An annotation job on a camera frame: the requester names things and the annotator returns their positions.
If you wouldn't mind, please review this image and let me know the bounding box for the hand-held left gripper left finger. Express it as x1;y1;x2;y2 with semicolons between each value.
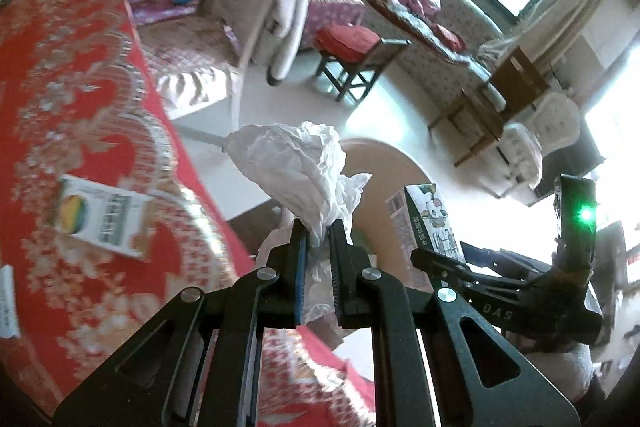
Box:
52;219;308;427

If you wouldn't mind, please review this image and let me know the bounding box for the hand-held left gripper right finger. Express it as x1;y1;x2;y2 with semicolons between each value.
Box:
330;218;581;427

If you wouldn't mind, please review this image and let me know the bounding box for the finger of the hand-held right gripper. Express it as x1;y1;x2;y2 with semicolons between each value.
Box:
460;241;551;283
410;249;531;303

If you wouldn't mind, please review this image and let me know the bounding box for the white green cartoon carton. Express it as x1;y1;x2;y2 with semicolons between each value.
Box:
385;183;468;293

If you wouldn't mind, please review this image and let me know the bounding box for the white tissue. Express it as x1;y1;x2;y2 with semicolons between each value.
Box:
225;122;372;323

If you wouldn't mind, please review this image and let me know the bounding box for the beige round bin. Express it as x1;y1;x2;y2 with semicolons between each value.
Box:
255;138;436;353

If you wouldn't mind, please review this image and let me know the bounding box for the person's right forearm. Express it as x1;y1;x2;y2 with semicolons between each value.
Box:
510;337;601;408

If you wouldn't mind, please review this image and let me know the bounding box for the white plastic chair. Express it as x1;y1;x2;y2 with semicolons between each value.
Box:
480;122;543;200
530;92;583;158

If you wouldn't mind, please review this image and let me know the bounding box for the light wooden chair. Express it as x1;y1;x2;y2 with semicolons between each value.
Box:
427;44;551;168

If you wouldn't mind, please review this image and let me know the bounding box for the dark wooden stool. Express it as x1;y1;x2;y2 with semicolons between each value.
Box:
315;38;413;102

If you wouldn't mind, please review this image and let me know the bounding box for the white green medicine box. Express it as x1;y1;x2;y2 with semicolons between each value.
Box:
52;174;166;260

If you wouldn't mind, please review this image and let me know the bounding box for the white floral sofa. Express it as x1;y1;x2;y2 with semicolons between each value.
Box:
350;0;516;128

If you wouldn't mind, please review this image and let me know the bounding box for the red pillow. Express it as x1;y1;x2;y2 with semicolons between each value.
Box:
435;24;468;52

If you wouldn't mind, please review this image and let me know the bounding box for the red seat cushion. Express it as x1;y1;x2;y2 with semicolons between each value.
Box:
316;24;382;64

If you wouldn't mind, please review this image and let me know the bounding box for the purple cloth covered table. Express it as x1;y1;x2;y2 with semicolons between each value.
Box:
305;0;366;50

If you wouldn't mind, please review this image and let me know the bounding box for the white printed card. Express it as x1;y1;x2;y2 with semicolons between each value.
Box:
0;264;21;338

